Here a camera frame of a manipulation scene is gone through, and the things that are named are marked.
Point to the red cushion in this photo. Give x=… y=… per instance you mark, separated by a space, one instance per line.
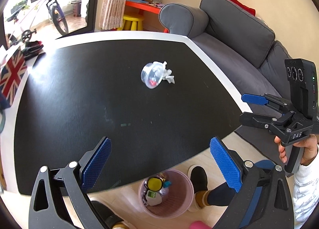
x=246 y=8

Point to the green white digital timer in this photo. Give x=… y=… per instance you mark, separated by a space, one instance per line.
x=151 y=194

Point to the yellow plastic stool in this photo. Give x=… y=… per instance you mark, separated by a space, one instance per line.
x=132 y=22

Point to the clear round lidded container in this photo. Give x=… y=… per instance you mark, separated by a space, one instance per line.
x=152 y=74

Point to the person's right hand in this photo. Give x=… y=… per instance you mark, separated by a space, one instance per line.
x=310 y=149

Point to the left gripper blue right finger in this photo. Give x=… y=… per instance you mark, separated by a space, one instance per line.
x=227 y=164

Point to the pink plastic trash bin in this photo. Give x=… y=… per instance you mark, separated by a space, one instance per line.
x=166 y=195

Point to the white patterned right sleeve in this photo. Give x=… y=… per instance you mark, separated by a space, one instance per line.
x=305 y=192

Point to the clear plastic cup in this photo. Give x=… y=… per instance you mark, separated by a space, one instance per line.
x=164 y=191

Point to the black slipper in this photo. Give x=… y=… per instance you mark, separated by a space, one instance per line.
x=110 y=218
x=199 y=180

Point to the black red gloves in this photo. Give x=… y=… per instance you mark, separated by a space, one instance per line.
x=32 y=49

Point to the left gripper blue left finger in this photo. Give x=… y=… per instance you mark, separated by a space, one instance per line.
x=92 y=163

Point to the white round pouch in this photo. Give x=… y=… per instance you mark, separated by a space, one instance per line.
x=153 y=202

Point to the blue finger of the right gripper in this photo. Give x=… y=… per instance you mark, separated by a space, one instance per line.
x=256 y=120
x=254 y=99

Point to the grey fabric sofa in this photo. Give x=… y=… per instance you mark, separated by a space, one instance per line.
x=246 y=51

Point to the dark green thermos bottle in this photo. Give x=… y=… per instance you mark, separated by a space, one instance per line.
x=2 y=120

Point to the red children's table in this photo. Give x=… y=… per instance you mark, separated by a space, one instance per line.
x=143 y=7

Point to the teal toy brick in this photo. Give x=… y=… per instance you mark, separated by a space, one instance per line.
x=166 y=184

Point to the pink patterned curtain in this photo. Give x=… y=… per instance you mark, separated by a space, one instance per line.
x=111 y=16

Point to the white pink bicycle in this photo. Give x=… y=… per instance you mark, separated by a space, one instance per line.
x=23 y=16

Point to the black left slipper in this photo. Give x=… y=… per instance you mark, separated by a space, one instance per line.
x=110 y=218

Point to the black right slipper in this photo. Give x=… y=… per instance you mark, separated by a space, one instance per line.
x=199 y=180

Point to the union jack tissue box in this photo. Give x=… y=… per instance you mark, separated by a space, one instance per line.
x=11 y=75

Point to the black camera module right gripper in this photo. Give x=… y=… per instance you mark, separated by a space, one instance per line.
x=301 y=75

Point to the yellow black zip case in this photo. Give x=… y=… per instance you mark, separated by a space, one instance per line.
x=154 y=184

